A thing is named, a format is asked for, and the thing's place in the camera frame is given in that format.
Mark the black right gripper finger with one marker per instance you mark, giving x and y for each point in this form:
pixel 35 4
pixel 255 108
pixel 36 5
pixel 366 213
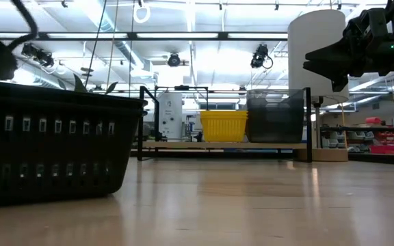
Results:
pixel 334 53
pixel 334 70

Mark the translucent gray plastic basket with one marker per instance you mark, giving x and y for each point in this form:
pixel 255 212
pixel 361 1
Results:
pixel 275 95
pixel 275 136

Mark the black plastic basket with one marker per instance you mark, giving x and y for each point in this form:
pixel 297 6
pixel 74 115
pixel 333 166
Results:
pixel 46 153

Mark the storage shelf with red bins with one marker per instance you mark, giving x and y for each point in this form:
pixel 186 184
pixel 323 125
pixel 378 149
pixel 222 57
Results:
pixel 388 140

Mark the white lamp with wooden base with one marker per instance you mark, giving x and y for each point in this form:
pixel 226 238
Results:
pixel 315 51

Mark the green plant in white pot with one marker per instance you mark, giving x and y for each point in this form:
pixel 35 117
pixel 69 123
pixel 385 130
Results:
pixel 79 85

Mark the white cylindrical tank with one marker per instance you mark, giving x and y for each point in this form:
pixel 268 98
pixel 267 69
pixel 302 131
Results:
pixel 170 116

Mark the black overhead frame bar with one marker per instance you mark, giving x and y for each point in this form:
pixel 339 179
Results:
pixel 222 35

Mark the black round hanging camera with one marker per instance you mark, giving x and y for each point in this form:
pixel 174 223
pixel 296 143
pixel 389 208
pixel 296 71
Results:
pixel 173 60

